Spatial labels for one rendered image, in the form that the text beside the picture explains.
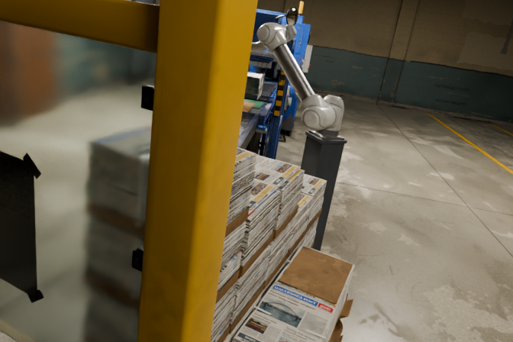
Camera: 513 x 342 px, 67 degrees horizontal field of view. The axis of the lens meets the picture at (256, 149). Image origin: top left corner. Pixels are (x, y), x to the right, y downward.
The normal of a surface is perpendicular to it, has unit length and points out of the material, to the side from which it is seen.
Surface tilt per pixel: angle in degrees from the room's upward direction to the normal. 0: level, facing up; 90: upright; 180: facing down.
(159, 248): 90
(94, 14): 90
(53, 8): 90
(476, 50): 90
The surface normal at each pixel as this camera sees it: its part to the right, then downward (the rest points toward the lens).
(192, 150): -0.42, 0.22
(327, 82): -0.14, 0.29
